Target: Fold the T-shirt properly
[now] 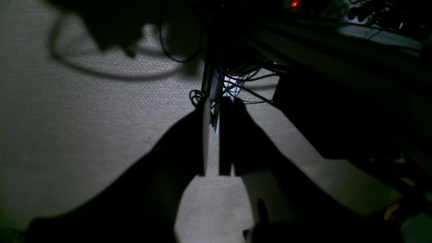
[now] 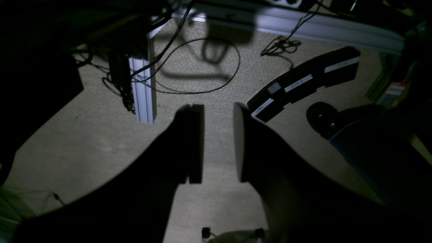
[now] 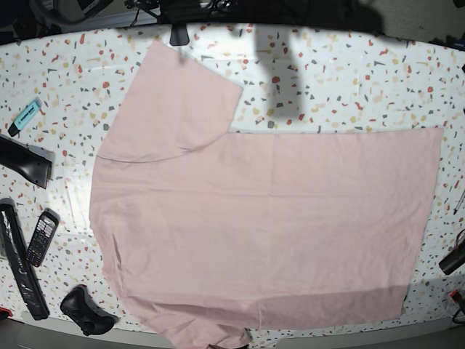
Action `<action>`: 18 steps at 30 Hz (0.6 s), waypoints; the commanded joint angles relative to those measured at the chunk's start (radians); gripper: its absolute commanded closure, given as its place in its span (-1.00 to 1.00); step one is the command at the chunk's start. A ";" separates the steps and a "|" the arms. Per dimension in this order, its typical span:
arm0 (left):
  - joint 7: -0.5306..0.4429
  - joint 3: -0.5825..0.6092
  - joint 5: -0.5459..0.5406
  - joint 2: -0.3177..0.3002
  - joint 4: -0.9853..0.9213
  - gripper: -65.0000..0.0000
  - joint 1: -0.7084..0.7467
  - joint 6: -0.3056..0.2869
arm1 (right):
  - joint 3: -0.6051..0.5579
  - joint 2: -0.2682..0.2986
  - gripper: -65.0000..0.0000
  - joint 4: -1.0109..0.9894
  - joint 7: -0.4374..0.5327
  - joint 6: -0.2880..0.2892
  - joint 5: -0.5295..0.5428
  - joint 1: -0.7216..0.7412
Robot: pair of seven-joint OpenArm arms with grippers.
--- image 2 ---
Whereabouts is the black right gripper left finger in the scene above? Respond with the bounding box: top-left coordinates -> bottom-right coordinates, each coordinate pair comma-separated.
13,104 -> 204,243

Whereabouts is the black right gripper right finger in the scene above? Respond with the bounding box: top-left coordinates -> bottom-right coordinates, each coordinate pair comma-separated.
233,103 -> 431,243

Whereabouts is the black chair caster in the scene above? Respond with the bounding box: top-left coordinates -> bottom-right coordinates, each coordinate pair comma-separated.
306,102 -> 342,140

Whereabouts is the black power strip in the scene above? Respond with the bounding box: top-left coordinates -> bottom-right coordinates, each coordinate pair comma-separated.
247,47 -> 361,123

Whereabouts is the aluminium frame post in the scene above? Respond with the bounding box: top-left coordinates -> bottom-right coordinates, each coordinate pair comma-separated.
129,31 -> 157,124

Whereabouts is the black loop cable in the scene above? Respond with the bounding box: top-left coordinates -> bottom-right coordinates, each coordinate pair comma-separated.
101,37 -> 241,95

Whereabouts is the aluminium frame rail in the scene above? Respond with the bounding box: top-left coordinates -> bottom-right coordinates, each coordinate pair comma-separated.
172,3 -> 405,54

